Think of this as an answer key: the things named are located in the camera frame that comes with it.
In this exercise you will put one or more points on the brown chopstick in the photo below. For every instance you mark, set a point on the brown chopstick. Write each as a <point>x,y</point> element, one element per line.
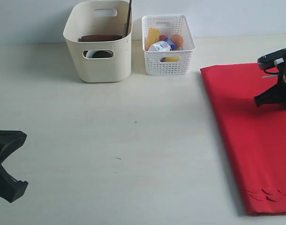
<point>128,18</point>

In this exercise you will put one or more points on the yellow lemon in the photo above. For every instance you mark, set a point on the yellow lemon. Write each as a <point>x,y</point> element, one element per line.
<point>170,59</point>

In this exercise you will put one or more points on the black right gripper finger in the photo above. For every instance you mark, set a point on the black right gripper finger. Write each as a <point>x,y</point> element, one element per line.
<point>274,95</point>

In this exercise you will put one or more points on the round wooden plate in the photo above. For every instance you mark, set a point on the round wooden plate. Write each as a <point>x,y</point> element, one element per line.
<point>99,38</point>

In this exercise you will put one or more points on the stainless steel cup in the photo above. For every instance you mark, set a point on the stainless steel cup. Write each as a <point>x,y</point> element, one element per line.
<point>102,54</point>

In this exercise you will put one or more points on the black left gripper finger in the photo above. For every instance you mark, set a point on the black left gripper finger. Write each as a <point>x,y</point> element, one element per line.
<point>10,188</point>
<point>10,141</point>

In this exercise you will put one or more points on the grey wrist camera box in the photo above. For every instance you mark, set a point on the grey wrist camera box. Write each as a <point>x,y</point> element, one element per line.
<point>270,60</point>

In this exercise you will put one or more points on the blue white milk carton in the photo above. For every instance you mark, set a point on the blue white milk carton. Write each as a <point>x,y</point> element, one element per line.
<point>164,45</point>

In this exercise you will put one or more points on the pale green ceramic bowl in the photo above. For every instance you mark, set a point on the pale green ceramic bowl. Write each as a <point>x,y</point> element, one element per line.
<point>89,54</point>

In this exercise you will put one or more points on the yellow cheese wedge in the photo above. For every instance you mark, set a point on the yellow cheese wedge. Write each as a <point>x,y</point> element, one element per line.
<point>153,37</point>

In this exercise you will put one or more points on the cream plastic bin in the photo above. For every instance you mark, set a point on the cream plastic bin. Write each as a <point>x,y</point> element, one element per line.
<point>100,17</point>

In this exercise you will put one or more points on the red tablecloth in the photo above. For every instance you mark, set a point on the red tablecloth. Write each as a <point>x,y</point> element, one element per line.
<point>254,137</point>

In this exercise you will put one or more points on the red grilled sausage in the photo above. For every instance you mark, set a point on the red grilled sausage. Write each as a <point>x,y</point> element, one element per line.
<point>162,37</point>

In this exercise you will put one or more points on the white perforated plastic basket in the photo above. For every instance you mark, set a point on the white perforated plastic basket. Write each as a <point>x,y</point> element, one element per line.
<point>168,25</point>

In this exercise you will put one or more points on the brown egg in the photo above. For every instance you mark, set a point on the brown egg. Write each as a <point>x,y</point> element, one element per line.
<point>178,40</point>

